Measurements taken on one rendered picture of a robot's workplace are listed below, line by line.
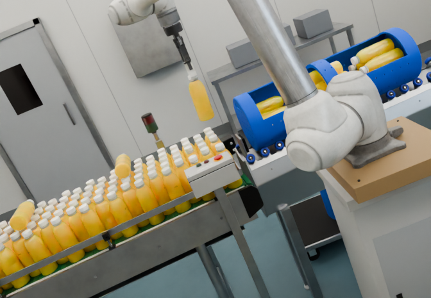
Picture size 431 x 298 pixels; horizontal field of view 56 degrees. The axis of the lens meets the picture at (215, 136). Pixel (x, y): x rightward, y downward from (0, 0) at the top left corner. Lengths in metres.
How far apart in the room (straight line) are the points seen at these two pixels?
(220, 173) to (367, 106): 0.65
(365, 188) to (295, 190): 0.82
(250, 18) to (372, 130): 0.51
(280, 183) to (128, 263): 0.78
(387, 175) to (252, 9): 0.61
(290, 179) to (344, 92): 0.80
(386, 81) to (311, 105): 0.97
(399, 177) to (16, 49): 4.78
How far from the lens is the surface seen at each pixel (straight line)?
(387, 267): 1.51
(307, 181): 2.05
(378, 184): 1.28
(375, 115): 1.33
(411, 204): 1.42
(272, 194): 2.00
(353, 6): 5.58
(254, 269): 1.91
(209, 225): 1.85
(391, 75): 2.08
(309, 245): 2.62
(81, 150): 5.53
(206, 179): 1.63
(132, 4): 1.59
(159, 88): 5.23
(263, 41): 1.15
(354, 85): 1.29
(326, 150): 1.14
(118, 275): 1.92
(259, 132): 1.84
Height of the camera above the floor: 1.70
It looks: 18 degrees down
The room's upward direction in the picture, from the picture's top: 23 degrees counter-clockwise
